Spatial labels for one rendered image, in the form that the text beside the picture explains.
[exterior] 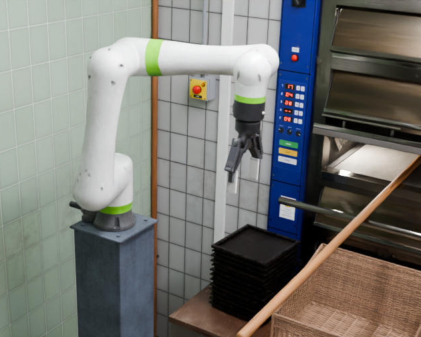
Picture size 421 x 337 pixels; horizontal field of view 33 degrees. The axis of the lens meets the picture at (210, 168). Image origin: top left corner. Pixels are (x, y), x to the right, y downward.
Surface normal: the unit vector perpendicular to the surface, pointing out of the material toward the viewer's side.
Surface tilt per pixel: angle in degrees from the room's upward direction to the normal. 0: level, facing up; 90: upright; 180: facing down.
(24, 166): 90
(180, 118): 90
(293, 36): 90
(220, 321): 0
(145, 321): 90
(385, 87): 70
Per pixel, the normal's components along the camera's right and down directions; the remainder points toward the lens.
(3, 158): 0.85, 0.21
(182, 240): -0.53, 0.29
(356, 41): -0.48, -0.05
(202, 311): 0.04, -0.94
